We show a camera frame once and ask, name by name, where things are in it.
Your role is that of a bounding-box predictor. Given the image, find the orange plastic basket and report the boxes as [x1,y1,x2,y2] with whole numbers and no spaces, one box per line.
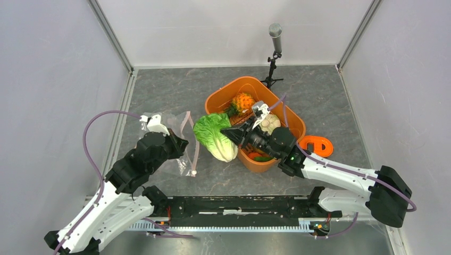
[205,76,306,173]

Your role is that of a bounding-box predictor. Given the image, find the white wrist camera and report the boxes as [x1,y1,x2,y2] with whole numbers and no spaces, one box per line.
[139,113,170,136]
[252,100,270,130]

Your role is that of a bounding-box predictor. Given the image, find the white toy cabbage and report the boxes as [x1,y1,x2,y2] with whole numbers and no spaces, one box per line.
[259,114,281,134]

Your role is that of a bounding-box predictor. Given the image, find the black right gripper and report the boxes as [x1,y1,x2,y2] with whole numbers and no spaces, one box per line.
[221,116,280,160]

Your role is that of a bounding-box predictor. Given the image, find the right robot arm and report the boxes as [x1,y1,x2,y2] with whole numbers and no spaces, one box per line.
[220,119,416,228]

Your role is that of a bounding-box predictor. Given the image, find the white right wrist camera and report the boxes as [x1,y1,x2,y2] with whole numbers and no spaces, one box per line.
[252,100,270,130]

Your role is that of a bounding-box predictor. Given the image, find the black microphone tripod stand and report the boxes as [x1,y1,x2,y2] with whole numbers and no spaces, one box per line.
[260,51,284,90]

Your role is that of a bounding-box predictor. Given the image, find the orange toy carrot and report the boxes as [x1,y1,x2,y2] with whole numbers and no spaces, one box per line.
[247,152,262,160]

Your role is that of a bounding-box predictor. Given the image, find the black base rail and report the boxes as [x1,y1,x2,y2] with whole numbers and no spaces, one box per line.
[123,194,400,235]

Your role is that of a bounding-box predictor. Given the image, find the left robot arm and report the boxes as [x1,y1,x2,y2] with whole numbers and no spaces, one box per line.
[44,129,189,254]

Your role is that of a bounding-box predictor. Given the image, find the clear dotted zip top bag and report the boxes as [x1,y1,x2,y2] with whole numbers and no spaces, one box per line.
[140,111,200,177]

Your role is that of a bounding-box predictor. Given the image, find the green toy lettuce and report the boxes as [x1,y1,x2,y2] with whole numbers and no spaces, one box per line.
[193,113,238,163]

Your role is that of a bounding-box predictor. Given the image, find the orange toy handle block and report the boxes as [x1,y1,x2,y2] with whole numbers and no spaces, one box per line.
[299,135,334,158]

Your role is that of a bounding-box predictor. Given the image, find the orange toy pineapple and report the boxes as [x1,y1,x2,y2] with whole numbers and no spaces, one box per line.
[224,92,256,117]

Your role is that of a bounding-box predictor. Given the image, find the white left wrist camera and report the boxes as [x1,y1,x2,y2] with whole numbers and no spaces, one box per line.
[139,113,170,136]

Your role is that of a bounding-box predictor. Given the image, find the green toy cucumber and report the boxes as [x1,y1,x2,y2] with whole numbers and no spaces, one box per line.
[253,156,273,163]

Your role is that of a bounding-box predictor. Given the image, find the grey microphone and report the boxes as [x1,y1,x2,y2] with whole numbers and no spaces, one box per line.
[269,23,282,54]

